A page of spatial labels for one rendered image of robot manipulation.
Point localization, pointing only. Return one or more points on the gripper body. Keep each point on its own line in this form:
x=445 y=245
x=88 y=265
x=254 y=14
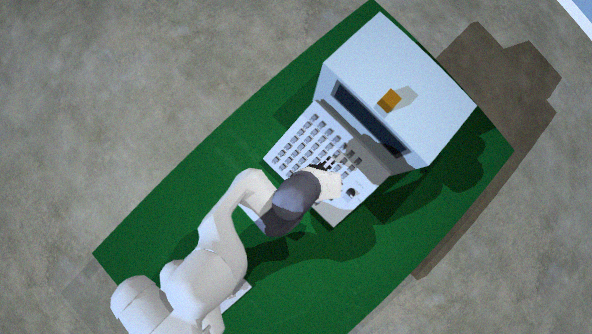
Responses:
x=319 y=167

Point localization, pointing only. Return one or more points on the light blue keypad machine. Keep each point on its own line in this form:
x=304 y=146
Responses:
x=429 y=109

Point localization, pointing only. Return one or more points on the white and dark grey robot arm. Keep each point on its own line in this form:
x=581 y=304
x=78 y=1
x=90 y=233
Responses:
x=208 y=276

